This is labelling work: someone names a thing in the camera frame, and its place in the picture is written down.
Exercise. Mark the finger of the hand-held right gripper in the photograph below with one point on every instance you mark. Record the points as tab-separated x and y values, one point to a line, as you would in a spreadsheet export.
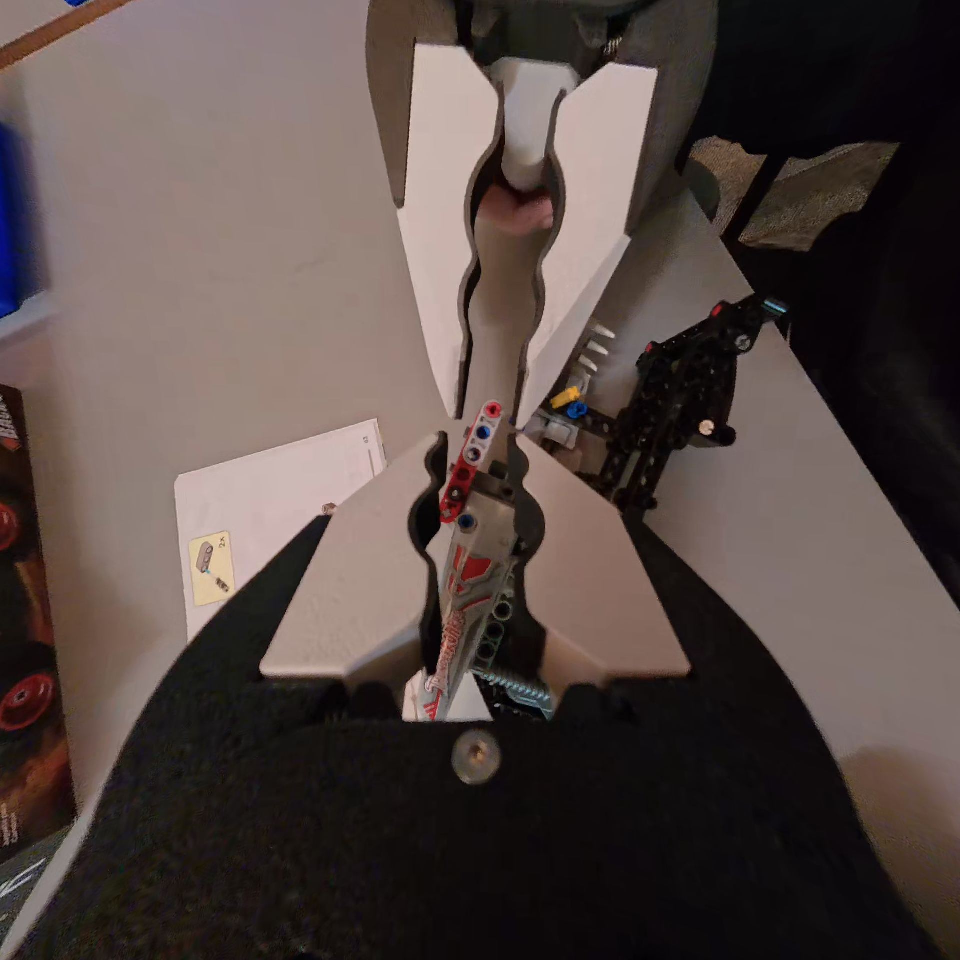
600	172
439	187

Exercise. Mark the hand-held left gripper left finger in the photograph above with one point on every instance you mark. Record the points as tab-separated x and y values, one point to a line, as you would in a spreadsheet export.
337	600

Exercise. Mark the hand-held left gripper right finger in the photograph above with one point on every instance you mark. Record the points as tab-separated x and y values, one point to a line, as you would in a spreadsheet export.
615	600

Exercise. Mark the toy brick truck model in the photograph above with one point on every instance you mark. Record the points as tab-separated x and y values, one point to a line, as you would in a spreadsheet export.
675	405

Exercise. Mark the grey three-hole brick beam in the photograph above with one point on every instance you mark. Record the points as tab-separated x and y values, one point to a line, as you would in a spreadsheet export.
488	421

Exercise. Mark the person's right hand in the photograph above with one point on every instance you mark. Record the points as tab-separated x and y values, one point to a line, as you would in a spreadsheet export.
517	210

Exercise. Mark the open instruction booklet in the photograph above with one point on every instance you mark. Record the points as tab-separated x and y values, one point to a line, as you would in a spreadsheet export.
262	487

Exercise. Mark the person's dark hoodie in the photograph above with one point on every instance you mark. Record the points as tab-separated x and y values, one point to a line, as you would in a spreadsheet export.
885	450

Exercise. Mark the black toy set box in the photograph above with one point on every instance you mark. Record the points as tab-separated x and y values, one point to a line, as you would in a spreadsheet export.
30	637
26	877

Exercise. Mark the grey adjoining table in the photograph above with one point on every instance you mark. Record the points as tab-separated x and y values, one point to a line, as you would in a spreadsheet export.
30	19

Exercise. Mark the blue plastic bin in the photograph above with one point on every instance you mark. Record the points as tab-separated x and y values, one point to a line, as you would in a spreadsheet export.
11	225

